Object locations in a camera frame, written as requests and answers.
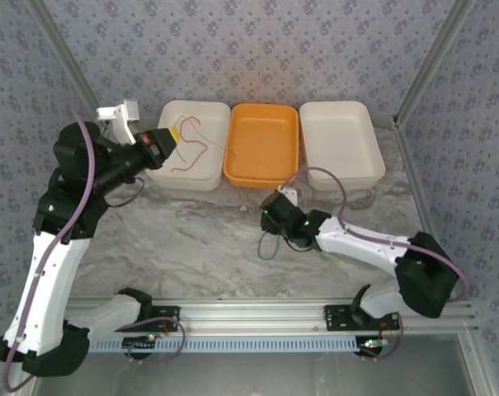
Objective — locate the white plastic tray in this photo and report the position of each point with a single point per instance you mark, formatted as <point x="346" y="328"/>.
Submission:
<point x="340" y="140"/>
<point x="216" y="173"/>

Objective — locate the small circuit board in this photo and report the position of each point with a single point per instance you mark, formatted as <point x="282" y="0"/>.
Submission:
<point x="148" y="338"/>
<point x="373" y="342"/>

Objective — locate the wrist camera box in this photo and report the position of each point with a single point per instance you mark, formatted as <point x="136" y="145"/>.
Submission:
<point x="289" y="193"/>
<point x="121" y="119"/>

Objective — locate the orange plastic tray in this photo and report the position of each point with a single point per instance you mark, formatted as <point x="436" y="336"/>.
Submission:
<point x="261" y="144"/>

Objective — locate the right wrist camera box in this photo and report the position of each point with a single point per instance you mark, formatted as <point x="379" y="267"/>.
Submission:
<point x="289" y="193"/>

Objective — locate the aluminium side frame bar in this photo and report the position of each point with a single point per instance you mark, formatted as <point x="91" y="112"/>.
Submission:
<point x="414" y="177"/>

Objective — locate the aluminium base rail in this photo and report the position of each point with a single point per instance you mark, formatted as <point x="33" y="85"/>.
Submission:
<point x="253" y="317"/>

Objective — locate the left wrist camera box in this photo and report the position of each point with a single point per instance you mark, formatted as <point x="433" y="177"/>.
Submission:
<point x="121" y="119"/>

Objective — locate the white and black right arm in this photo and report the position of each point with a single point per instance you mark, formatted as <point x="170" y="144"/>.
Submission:
<point x="356" y="243"/>

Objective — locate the small metal frame bracket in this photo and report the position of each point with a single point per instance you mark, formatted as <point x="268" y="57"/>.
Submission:
<point x="395" y="121"/>

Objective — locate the aluminium frame post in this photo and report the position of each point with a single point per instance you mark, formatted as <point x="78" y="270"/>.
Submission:
<point x="63" y="53"/>
<point x="434" y="57"/>

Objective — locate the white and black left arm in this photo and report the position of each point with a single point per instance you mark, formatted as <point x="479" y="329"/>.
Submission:
<point x="47" y="280"/>

